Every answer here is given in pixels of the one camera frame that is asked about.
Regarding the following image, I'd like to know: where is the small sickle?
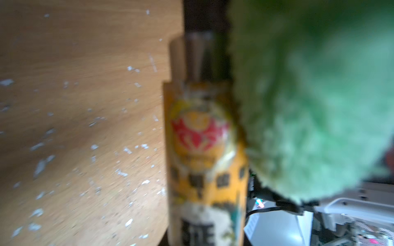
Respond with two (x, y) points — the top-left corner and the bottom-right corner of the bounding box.
(160, 1), (249, 246)

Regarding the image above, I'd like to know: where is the green and black rag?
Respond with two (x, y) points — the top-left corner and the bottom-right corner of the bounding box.
(228, 1), (394, 204)

